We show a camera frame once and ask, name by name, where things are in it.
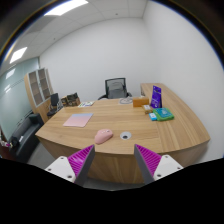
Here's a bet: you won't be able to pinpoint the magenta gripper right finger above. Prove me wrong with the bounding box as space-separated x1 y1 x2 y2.
134 144 182 184

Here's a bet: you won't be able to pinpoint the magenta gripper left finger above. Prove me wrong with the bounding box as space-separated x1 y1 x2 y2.
46 145 95 186

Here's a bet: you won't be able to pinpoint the pink computer mouse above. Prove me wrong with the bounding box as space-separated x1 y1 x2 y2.
94 129 113 144

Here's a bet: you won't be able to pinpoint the pink blue mouse pad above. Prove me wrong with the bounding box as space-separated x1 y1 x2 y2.
64 113 93 127

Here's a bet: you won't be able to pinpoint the wooden office desk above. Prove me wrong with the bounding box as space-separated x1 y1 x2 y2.
36 85 210 183

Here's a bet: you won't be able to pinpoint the small blue white box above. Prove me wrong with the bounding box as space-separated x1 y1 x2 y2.
149 113 157 121

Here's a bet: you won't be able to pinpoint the green teal box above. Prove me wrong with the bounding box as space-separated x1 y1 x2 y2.
153 108 174 121

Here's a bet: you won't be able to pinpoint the small beige box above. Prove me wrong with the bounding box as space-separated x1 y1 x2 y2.
142 105 153 114

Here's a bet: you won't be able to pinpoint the black sofa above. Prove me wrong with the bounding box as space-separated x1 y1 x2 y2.
9 113 44 163

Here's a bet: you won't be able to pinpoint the black visitor chair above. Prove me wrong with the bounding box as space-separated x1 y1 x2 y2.
47 93 63 117

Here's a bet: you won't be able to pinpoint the brown tissue box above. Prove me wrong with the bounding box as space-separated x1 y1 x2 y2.
133 97 149 107

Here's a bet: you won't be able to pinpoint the booklet on desk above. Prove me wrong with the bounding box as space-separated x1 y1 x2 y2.
78 101 95 108

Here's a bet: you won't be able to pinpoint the dark boxes on side table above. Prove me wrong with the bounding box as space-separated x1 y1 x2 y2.
61 93 80 107

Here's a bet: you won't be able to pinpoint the grey mesh office chair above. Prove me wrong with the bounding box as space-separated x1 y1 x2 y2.
99 78 132 100

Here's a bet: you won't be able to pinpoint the wooden glass-door cabinet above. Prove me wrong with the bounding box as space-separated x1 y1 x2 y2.
24 68 53 123

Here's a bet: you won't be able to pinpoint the ceiling light panel left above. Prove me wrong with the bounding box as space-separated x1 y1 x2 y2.
10 47 27 63

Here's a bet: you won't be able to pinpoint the ceiling light panel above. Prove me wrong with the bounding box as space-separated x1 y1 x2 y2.
10 47 27 63
45 0 88 16

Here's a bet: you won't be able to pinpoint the silver desk cable grommet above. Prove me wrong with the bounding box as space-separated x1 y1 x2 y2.
120 132 132 140

